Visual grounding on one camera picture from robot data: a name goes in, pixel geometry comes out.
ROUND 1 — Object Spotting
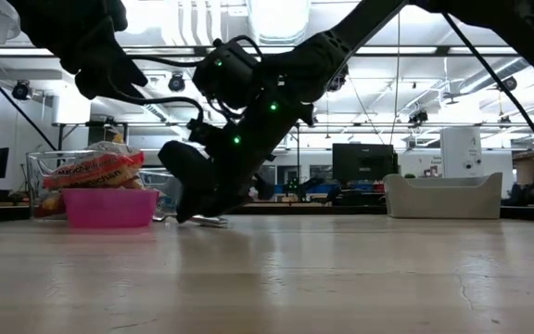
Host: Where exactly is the black aluminium table frame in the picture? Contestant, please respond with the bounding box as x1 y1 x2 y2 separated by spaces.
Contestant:
0 202 534 225

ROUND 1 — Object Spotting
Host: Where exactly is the thin hanging cable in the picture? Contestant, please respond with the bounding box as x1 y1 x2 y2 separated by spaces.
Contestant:
389 13 401 146

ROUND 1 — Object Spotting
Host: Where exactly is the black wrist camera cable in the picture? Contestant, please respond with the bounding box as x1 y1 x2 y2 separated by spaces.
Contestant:
108 54 206 122

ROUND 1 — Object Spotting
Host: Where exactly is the grey plastic bin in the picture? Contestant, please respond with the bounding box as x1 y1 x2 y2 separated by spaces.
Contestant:
383 172 503 220

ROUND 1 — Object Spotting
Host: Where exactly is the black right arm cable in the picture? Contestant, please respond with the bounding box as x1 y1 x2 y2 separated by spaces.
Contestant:
441 12 534 171

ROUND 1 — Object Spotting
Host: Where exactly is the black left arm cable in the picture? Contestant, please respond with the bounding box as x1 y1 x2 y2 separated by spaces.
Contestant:
0 69 59 152

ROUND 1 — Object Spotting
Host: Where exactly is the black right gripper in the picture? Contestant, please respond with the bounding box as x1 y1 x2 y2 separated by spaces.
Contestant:
158 87 315 224

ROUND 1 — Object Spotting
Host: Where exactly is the pink plastic bowl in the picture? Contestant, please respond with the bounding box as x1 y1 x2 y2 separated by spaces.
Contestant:
61 187 159 229

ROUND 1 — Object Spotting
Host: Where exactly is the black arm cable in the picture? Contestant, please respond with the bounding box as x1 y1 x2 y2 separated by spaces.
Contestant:
441 12 534 171
0 69 59 152

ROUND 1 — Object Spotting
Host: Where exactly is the white column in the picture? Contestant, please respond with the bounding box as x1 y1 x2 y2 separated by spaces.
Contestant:
440 127 484 180

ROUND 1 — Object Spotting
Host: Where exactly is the silver ceiling pipe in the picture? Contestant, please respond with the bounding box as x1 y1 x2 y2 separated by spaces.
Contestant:
454 56 532 96

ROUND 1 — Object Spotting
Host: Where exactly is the ceiling light strip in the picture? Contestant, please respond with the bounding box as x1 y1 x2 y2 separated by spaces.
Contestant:
449 46 518 55
125 47 197 56
357 46 438 55
0 47 59 56

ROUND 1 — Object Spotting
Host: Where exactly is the clear rigid organizer bin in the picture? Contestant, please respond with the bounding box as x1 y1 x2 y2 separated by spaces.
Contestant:
25 148 180 219

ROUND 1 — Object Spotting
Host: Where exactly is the ceiling air duct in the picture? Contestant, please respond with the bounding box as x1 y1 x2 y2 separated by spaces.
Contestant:
247 0 313 46

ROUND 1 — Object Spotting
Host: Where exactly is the purple-handled spoon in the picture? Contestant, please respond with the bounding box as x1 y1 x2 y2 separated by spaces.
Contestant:
191 214 229 229

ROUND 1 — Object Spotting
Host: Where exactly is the black monitor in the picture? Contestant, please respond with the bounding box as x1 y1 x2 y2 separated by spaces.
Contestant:
331 142 401 183

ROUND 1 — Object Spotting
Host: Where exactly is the orange snack packet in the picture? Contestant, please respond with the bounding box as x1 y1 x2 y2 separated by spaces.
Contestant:
34 151 146 218

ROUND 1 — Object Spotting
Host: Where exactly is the black overhead beam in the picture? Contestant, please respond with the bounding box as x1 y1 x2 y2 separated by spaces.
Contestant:
0 45 528 58

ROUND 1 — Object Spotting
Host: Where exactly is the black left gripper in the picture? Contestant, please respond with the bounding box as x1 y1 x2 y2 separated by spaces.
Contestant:
60 27 150 101

